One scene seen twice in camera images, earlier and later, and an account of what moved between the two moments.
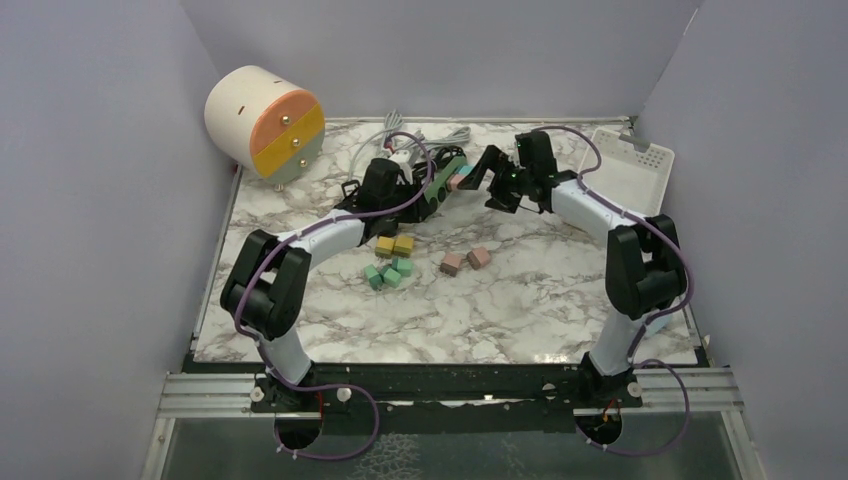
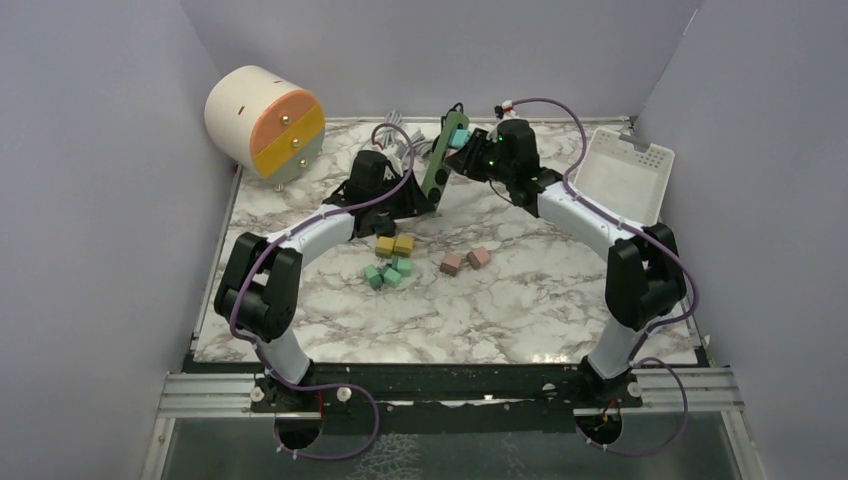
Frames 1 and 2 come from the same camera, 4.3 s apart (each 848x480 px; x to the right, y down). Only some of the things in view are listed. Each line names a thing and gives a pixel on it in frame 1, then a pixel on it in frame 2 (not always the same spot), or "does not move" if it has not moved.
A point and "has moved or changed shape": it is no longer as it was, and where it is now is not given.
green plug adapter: (392, 277) does not move
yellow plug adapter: (384, 246) does not move
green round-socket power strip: (436, 193) has moved or changed shape
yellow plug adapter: (403, 246) does not move
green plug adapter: (375, 279) does not move
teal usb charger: (464, 170) has moved or changed shape
